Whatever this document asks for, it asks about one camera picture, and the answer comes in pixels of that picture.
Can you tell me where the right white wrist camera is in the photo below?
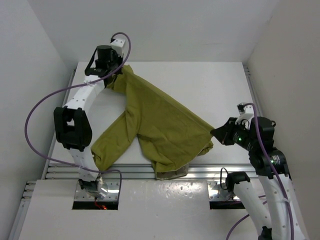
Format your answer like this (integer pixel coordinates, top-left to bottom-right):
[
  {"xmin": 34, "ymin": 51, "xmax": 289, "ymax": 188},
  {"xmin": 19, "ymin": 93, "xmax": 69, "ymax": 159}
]
[{"xmin": 235, "ymin": 102, "xmax": 255, "ymax": 125}]

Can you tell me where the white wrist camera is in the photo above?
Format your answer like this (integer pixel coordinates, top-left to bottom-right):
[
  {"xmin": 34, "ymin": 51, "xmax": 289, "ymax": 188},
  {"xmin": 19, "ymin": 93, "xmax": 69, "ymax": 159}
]
[
  {"xmin": 235, "ymin": 102, "xmax": 255, "ymax": 125},
  {"xmin": 110, "ymin": 38, "xmax": 126, "ymax": 58}
]

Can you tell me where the white front cover panel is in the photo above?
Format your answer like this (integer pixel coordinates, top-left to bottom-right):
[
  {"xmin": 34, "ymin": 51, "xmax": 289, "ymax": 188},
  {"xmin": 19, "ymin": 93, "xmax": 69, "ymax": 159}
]
[{"xmin": 18, "ymin": 178, "xmax": 311, "ymax": 240}]

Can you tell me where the olive green hooded jacket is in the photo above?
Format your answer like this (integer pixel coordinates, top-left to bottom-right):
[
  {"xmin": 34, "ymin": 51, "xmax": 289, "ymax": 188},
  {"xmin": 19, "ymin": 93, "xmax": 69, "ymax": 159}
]
[{"xmin": 91, "ymin": 65, "xmax": 214, "ymax": 180}]

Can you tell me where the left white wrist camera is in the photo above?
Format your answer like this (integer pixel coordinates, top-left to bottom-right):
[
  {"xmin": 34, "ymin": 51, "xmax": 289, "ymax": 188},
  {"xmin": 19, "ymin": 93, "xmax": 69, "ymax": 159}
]
[{"xmin": 110, "ymin": 38, "xmax": 126, "ymax": 58}]

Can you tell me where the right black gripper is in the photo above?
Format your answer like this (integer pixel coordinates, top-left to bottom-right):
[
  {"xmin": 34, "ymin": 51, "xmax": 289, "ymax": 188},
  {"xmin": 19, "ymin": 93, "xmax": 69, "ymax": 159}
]
[{"xmin": 211, "ymin": 117, "xmax": 256, "ymax": 151}]

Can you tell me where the aluminium frame rail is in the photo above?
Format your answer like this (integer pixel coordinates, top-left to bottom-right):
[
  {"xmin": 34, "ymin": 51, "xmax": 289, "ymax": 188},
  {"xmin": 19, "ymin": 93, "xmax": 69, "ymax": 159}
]
[{"xmin": 46, "ymin": 163, "xmax": 261, "ymax": 180}]

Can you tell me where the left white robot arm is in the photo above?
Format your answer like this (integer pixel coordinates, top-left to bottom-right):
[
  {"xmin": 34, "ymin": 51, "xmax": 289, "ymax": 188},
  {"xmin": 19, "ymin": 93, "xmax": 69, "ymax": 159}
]
[{"xmin": 53, "ymin": 39, "xmax": 125, "ymax": 199}]

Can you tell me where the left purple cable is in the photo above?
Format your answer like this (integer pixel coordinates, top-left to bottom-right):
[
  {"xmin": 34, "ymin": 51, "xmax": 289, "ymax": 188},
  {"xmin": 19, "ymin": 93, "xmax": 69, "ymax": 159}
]
[{"xmin": 24, "ymin": 31, "xmax": 132, "ymax": 201}]

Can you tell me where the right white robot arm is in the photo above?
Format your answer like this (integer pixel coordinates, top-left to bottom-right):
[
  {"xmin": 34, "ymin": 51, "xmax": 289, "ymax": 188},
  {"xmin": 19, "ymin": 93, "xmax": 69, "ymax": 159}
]
[{"xmin": 211, "ymin": 116, "xmax": 306, "ymax": 240}]

